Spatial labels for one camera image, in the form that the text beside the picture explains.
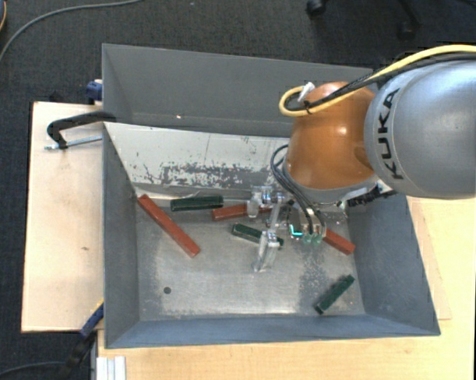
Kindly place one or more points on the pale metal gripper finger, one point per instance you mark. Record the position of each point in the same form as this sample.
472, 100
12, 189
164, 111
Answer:
266, 197
265, 256

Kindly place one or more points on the dark green flat block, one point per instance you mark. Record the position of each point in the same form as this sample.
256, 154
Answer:
197, 203
246, 232
334, 294

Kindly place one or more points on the grey metal bin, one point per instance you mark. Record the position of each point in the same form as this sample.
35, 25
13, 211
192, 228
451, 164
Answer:
227, 286

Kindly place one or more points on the long red-brown flat block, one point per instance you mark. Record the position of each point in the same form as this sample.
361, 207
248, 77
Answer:
168, 225

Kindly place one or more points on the black cylinder on white bracket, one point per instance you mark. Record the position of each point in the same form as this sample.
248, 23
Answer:
364, 198

